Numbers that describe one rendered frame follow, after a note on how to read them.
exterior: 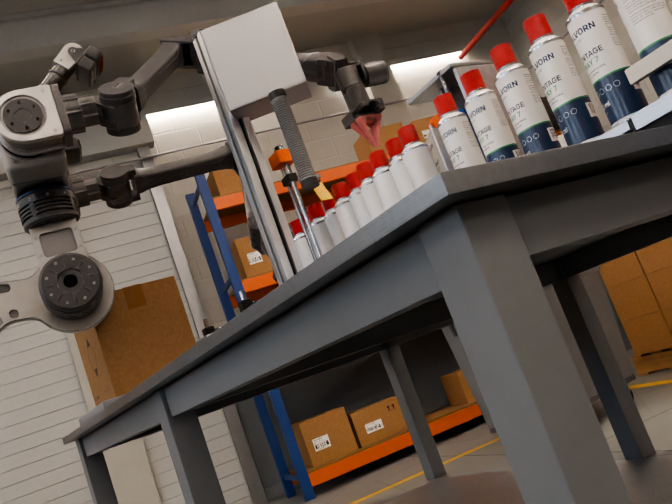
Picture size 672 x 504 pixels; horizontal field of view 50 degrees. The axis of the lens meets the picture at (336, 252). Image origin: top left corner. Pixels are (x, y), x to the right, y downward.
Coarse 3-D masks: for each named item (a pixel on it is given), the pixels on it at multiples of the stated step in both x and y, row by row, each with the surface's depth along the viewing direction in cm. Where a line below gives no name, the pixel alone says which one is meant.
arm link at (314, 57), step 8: (192, 32) 189; (304, 56) 181; (312, 56) 179; (320, 56) 179; (304, 64) 180; (312, 64) 179; (320, 64) 178; (328, 64) 177; (200, 72) 194; (304, 72) 181; (312, 72) 180; (320, 72) 182; (328, 72) 178; (312, 80) 181; (320, 80) 180; (328, 80) 179
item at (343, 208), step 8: (336, 184) 152; (344, 184) 152; (336, 192) 152; (344, 192) 151; (336, 200) 152; (344, 200) 150; (336, 208) 151; (344, 208) 150; (344, 216) 150; (352, 216) 149; (344, 224) 150; (352, 224) 149; (344, 232) 150; (352, 232) 149
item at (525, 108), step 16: (496, 48) 108; (496, 64) 109; (512, 64) 108; (496, 80) 108; (512, 80) 106; (528, 80) 106; (512, 96) 106; (528, 96) 106; (512, 112) 107; (528, 112) 105; (544, 112) 106; (528, 128) 105; (544, 128) 105; (528, 144) 106; (544, 144) 104; (560, 144) 106
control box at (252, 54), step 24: (240, 24) 150; (264, 24) 150; (216, 48) 150; (240, 48) 150; (264, 48) 149; (288, 48) 149; (216, 72) 150; (240, 72) 149; (264, 72) 148; (288, 72) 148; (240, 96) 148; (264, 96) 148; (288, 96) 151
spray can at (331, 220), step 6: (324, 204) 158; (330, 204) 157; (330, 210) 157; (324, 216) 158; (330, 216) 156; (336, 216) 156; (330, 222) 156; (336, 222) 156; (330, 228) 156; (336, 228) 155; (330, 234) 157; (336, 234) 155; (342, 234) 155; (336, 240) 156; (342, 240) 155
